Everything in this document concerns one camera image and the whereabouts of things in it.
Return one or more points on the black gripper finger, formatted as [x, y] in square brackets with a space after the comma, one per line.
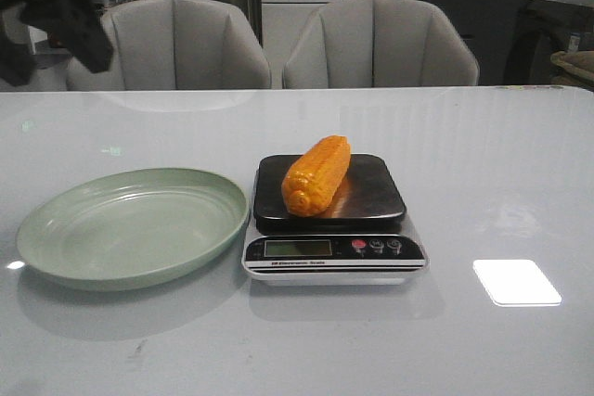
[17, 63]
[75, 23]

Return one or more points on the orange plastic corn cob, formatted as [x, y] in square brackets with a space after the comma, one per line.
[311, 181]

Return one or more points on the grey armchair left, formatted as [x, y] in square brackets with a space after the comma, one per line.
[176, 45]

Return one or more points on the grey armchair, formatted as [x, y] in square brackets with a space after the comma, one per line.
[176, 45]
[377, 44]

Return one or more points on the pale green plate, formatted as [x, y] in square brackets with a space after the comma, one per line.
[133, 229]

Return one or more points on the grey armchair right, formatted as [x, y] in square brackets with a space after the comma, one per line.
[377, 44]

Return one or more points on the black silver kitchen scale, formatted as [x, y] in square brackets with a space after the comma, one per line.
[365, 237]

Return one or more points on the dark washing machine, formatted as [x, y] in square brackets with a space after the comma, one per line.
[543, 28]

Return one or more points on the tan cushion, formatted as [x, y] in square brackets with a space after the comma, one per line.
[573, 69]

